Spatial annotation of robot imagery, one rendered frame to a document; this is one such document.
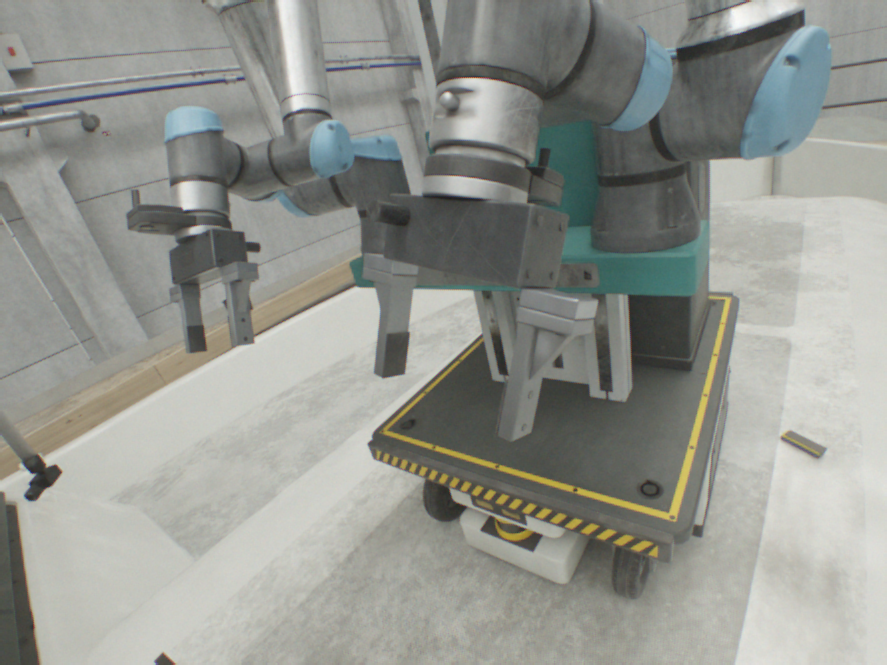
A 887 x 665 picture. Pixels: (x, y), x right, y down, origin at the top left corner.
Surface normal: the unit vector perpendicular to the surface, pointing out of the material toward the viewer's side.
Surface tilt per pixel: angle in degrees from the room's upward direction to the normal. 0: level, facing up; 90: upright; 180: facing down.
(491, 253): 67
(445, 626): 0
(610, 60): 106
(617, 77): 116
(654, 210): 72
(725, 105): 97
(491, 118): 78
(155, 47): 90
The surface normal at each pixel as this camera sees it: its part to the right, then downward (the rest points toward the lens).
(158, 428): 0.74, 0.14
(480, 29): -0.35, 0.17
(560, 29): 0.43, 0.54
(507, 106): 0.29, 0.26
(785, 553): -0.22, -0.88
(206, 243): -0.54, 0.10
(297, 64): 0.18, 0.06
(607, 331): -0.56, 0.47
